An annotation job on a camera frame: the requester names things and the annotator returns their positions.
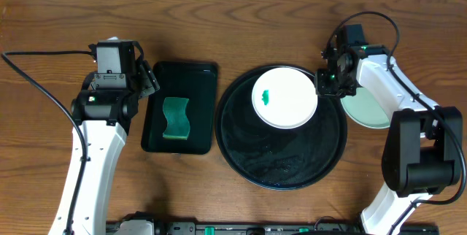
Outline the pale green plate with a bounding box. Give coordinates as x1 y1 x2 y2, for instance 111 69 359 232
341 88 390 129

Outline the white plate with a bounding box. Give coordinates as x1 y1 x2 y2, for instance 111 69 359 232
251 67 318 129

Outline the green wavy sponge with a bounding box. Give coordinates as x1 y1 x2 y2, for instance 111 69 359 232
163 97 190 140

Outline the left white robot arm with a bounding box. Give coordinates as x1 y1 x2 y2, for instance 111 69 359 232
50 39 159 234

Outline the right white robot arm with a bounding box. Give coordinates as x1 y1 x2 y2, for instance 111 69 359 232
314 42 466 234

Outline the dark green rectangular tray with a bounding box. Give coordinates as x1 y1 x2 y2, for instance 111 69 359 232
141 61 217 155

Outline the round black tray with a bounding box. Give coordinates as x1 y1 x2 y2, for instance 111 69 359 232
215 65 347 190

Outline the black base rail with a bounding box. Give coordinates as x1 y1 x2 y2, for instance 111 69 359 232
105 212 439 235

